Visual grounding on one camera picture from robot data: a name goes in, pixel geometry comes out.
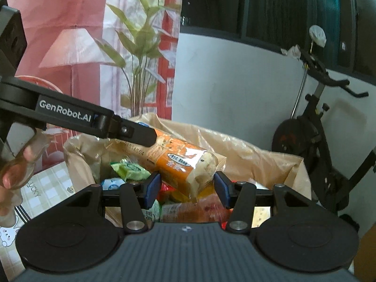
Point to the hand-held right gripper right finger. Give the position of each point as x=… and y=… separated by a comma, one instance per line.
x=221, y=189

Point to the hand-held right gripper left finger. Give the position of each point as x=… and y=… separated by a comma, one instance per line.
x=152, y=191

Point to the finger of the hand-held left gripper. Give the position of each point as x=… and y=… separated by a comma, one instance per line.
x=135, y=133

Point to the orange biscuit packet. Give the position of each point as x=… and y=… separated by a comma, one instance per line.
x=179, y=164

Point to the cardboard box with plastic liner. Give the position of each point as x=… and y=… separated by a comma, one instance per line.
x=264, y=164

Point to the person's left hand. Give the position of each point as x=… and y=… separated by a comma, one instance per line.
x=11, y=179

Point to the green white snack packet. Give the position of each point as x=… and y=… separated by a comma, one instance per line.
x=152, y=211

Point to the clear brown snack packet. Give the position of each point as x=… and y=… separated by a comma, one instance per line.
x=194, y=210

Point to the white blue snack packet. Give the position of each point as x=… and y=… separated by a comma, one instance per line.
x=113, y=183

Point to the speckled cracker packet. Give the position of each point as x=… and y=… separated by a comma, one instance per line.
x=260, y=217

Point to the green checked tablecloth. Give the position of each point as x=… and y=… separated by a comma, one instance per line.
x=55, y=182

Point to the black exercise bike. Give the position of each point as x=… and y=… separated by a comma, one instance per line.
x=296, y=135

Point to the pink printed backdrop cloth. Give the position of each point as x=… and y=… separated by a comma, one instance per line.
x=58, y=11

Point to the crumpled white bag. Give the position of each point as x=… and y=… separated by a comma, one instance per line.
x=290, y=52

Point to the white plastic bag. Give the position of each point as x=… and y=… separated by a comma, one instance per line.
x=317, y=35

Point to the dark window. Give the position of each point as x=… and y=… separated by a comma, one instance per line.
x=264, y=6

